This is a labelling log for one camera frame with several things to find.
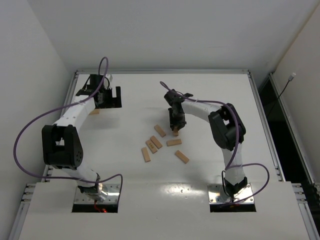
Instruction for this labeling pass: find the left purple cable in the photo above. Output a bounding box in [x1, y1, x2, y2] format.
[12, 56, 124, 196]

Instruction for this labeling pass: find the aluminium table frame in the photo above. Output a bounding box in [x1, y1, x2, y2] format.
[19, 70, 320, 240]

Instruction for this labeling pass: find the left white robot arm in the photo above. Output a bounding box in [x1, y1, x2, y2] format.
[41, 74, 122, 201]

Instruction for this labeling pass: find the metal base plate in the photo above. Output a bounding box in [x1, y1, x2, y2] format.
[73, 183, 120, 205]
[207, 183, 255, 206]

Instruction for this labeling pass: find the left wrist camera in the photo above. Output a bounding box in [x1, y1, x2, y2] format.
[105, 74, 113, 83]

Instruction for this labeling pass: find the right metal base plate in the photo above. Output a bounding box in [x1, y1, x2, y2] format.
[207, 183, 255, 206]

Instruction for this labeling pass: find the black wall cable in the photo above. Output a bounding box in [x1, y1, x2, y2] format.
[264, 72, 297, 118]

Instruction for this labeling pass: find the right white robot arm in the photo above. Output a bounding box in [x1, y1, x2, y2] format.
[164, 89, 248, 197]

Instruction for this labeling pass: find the wood block with print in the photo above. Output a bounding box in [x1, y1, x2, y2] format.
[145, 139, 158, 154]

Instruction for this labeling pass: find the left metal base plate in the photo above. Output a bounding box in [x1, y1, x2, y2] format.
[73, 183, 120, 205]

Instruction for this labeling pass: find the wood block numbered twelve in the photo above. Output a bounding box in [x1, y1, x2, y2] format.
[150, 135, 163, 149]

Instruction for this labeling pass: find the wooden block box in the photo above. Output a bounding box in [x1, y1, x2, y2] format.
[89, 108, 100, 115]

